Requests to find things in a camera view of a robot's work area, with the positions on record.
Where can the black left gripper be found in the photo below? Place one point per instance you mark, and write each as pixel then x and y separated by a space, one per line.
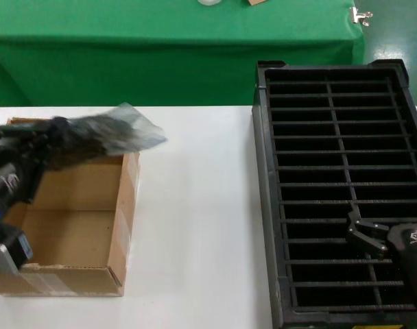
pixel 9 185

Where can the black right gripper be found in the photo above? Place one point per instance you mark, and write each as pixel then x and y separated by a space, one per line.
pixel 414 246

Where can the translucent grey antistatic bag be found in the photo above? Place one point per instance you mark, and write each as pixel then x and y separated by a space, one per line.
pixel 143 133

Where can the brown open cardboard box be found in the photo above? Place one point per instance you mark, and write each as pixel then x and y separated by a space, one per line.
pixel 74 226

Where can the black slotted plastic container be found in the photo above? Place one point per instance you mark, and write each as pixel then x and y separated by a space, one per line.
pixel 263 171

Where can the green cloth covered table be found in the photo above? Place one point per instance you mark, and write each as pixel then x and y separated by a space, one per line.
pixel 160 51

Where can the white tape roll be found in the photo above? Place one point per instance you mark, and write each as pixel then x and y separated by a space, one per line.
pixel 208 2

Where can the silver binder clip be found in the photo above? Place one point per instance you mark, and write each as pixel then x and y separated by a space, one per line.
pixel 357 15

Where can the flat open cardboard carton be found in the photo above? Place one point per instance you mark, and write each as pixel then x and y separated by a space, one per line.
pixel 256 2

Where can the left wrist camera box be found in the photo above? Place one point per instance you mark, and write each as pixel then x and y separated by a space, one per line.
pixel 6 253

